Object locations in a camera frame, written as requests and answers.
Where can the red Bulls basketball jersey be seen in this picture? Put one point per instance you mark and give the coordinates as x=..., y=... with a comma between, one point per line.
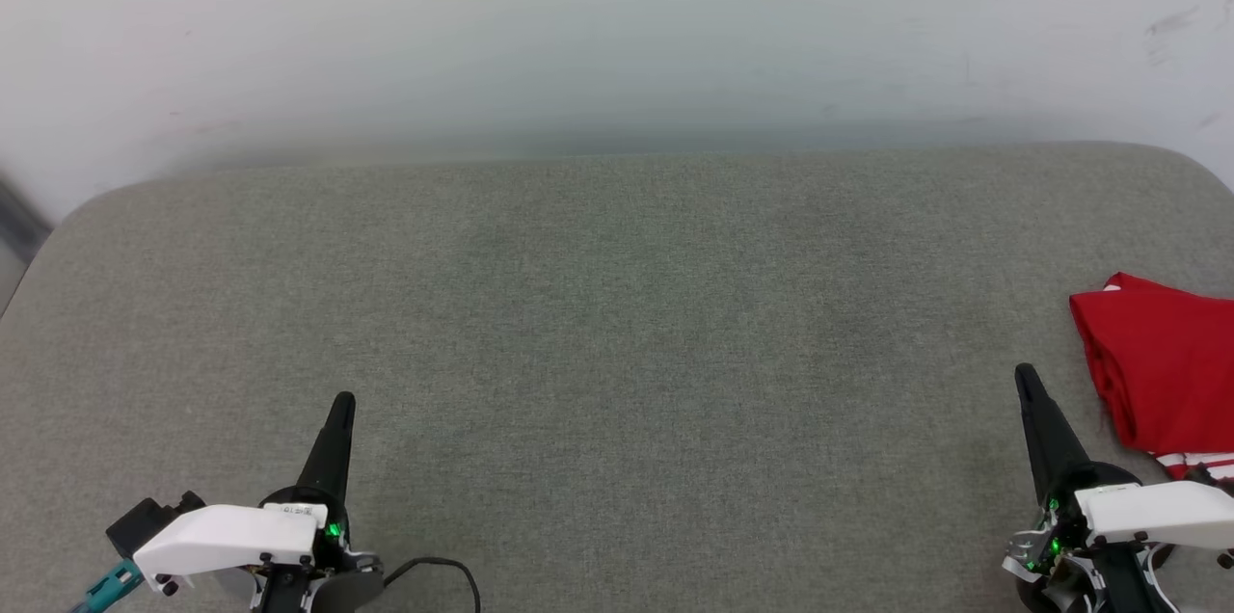
x=1166, y=362

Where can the grey metal rail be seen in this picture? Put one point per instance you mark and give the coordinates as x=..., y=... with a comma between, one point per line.
x=17, y=218

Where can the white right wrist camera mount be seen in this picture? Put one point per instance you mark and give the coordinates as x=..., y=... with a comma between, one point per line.
x=1157, y=509

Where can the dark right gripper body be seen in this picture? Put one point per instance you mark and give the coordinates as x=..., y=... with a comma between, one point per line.
x=1065, y=574

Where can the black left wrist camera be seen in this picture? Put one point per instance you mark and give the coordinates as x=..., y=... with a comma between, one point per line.
x=140, y=521

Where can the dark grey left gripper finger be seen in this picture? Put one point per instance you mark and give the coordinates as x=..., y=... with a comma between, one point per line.
x=330, y=459

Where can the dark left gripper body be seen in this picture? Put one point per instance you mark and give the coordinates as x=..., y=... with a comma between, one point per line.
x=333, y=584

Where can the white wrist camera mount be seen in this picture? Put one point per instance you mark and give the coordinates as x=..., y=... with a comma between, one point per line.
x=1157, y=509
x=227, y=536

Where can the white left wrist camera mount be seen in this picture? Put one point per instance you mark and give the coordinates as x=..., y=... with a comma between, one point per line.
x=227, y=536

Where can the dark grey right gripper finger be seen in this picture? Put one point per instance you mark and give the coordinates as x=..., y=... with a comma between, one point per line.
x=1051, y=439

